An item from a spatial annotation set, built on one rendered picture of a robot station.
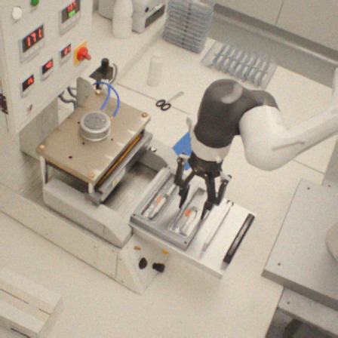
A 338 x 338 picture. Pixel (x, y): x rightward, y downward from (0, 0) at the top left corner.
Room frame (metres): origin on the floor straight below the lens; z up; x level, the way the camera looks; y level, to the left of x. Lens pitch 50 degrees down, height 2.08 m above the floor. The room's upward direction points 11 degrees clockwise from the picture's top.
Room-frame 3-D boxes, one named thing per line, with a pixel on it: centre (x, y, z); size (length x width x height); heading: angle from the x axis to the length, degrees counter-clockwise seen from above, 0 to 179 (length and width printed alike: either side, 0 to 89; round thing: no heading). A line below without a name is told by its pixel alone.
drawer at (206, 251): (0.79, -0.09, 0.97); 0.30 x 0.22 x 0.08; 70
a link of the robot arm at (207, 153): (0.81, -0.07, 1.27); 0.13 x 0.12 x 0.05; 160
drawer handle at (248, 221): (0.74, -0.21, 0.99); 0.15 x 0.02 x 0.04; 160
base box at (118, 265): (0.91, 0.19, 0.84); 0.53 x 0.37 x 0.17; 70
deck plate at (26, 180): (0.91, 0.24, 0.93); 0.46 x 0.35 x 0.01; 70
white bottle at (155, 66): (1.54, 0.12, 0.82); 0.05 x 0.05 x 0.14
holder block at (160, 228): (0.80, -0.04, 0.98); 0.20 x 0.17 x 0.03; 160
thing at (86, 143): (0.92, 0.23, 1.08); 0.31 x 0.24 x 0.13; 160
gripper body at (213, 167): (0.79, -0.08, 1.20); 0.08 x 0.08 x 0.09
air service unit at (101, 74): (1.15, 0.25, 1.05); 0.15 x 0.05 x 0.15; 160
